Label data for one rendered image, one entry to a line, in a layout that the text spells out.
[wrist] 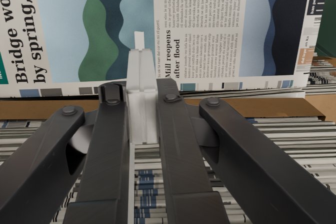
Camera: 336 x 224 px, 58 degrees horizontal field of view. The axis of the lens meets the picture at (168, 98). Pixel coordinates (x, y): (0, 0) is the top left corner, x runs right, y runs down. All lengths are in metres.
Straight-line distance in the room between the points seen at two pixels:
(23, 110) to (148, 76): 0.18
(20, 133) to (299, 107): 0.26
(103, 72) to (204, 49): 0.10
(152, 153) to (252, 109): 0.12
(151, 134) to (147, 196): 0.06
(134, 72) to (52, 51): 0.16
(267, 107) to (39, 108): 0.22
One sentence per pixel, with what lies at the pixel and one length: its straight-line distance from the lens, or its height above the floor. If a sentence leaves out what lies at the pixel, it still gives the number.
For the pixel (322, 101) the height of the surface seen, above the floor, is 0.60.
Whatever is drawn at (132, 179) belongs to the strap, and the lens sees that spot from 0.21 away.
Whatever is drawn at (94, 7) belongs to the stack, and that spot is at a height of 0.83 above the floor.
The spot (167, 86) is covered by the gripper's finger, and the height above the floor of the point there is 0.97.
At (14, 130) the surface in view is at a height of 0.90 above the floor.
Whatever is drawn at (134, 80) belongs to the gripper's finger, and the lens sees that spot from 0.15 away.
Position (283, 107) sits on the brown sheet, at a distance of 0.33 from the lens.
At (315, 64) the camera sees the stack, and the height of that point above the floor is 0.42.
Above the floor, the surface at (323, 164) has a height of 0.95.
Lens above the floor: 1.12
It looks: 64 degrees down
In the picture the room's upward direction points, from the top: 168 degrees clockwise
